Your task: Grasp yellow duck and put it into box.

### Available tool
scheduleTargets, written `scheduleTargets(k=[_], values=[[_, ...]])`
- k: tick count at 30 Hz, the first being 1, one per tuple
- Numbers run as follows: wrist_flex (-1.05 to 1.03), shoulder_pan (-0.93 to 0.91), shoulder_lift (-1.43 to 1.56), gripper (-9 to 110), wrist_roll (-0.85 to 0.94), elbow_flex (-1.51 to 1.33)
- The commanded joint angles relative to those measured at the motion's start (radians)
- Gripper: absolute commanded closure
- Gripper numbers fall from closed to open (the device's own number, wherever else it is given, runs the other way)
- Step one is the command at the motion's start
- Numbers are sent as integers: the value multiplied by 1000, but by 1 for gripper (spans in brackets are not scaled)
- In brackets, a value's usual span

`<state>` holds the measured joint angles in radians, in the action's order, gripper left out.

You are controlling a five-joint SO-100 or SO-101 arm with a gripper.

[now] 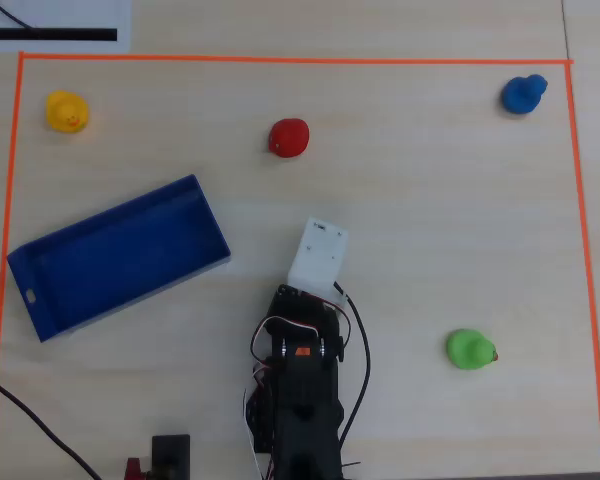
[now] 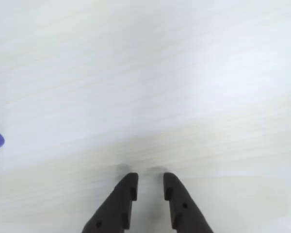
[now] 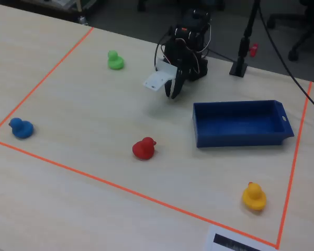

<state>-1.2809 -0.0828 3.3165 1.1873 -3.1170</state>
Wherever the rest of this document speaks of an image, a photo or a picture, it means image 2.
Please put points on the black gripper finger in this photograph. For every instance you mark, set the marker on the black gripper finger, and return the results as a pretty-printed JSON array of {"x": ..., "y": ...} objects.
[
  {"x": 111, "y": 211},
  {"x": 186, "y": 213}
]

